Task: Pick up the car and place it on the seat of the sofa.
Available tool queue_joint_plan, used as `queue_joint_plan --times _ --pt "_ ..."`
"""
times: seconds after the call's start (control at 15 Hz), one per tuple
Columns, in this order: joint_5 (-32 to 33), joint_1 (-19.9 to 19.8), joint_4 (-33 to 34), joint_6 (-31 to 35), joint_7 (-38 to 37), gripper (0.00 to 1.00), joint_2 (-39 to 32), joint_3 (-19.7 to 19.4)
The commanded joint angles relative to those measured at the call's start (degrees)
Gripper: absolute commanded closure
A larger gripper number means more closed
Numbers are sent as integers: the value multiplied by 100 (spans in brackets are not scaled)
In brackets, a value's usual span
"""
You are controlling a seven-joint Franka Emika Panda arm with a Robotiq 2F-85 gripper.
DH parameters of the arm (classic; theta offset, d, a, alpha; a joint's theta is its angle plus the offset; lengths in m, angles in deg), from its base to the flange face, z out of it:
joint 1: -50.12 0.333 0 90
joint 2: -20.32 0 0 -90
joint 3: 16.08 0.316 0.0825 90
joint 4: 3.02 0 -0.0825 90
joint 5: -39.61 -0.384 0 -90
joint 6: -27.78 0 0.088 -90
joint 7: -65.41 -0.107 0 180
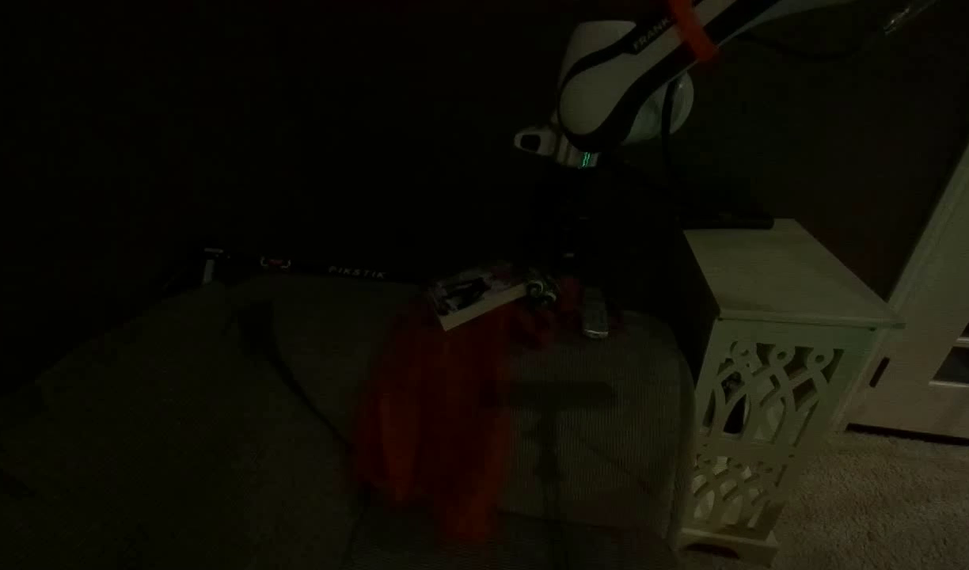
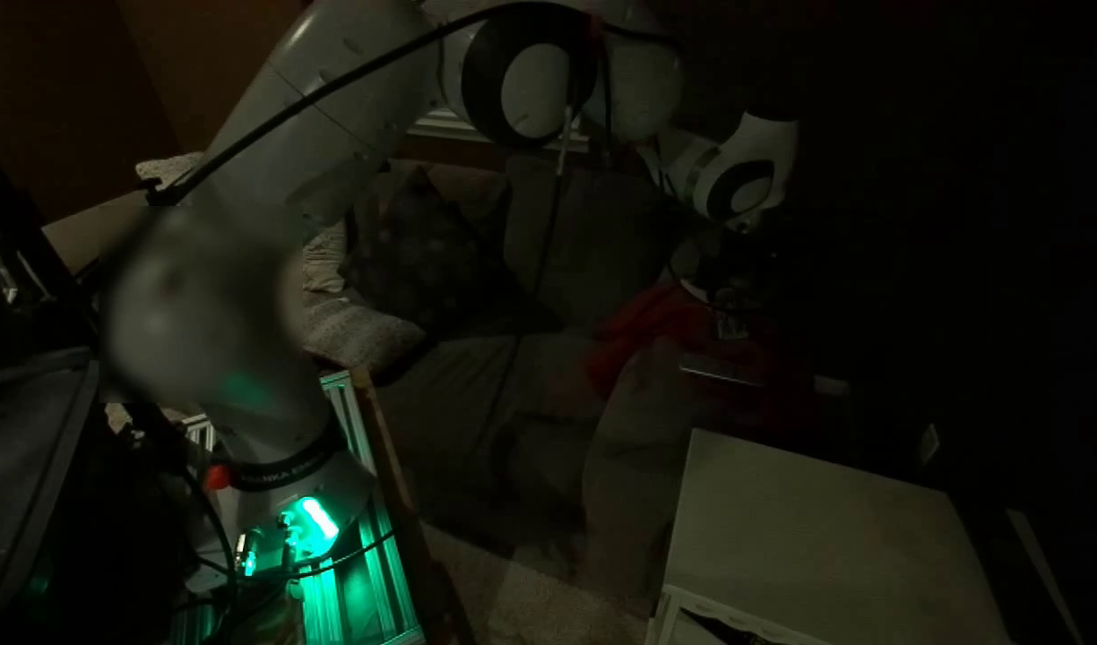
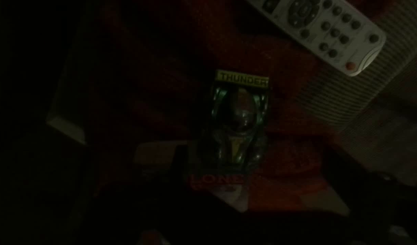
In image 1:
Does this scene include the grey sofa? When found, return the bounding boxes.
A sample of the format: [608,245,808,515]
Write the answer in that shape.
[0,268,697,570]

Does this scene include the picture book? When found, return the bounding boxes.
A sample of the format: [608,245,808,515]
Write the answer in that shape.
[426,264,530,333]

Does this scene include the white carved side table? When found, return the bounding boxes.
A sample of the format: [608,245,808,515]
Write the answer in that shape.
[671,218,906,568]

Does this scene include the black reacher grabber stick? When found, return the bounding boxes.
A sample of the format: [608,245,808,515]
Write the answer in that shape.
[198,247,392,284]

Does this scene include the red cloth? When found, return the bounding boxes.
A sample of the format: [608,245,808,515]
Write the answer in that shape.
[348,294,588,549]

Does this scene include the white cabinet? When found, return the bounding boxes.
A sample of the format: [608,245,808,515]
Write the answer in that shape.
[839,101,969,444]

